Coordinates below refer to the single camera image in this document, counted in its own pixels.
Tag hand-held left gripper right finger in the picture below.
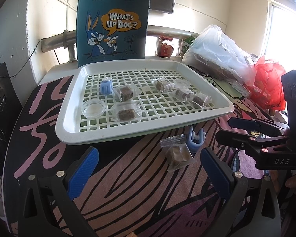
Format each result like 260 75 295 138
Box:
200 147 282 237

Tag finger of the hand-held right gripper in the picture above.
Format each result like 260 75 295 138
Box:
216 130 289 155
228 117 290 137

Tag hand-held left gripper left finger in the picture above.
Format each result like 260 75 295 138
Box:
17 146 100 237

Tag light blue plastic clip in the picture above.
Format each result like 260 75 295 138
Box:
186 126 206 153
100 78 113 95

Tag clear brown snack packet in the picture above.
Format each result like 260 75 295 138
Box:
160 134 196 172
191 92 213 106
152 78 174 93
173 89 195 102
113 84 141 102
111 102 143 122

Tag white grid tray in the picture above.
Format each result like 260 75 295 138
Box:
55 60 235 146

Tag clear round plastic lid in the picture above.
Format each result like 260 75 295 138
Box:
81 99 106 118
175 79 191 90

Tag clear plastic packaging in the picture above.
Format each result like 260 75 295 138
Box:
230 80 251 97

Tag red plastic bag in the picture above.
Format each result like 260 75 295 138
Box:
247 55 287 110

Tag clear plastic bag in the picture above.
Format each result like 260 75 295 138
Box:
182 25 258 86

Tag window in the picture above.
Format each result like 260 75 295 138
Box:
266 0 296 62

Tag green white carton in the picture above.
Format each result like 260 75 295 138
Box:
179 36 200 56

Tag black water dispenser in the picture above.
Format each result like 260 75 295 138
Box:
0 63 22 173

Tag glass jar red contents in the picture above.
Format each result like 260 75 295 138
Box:
156 36 175 58

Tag teal cartoon tote bag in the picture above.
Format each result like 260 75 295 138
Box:
75 0 151 68

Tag grey metal pipe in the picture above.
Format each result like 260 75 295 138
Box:
41 25 200 54

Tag black cable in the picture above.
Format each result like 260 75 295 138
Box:
0 38 42 78

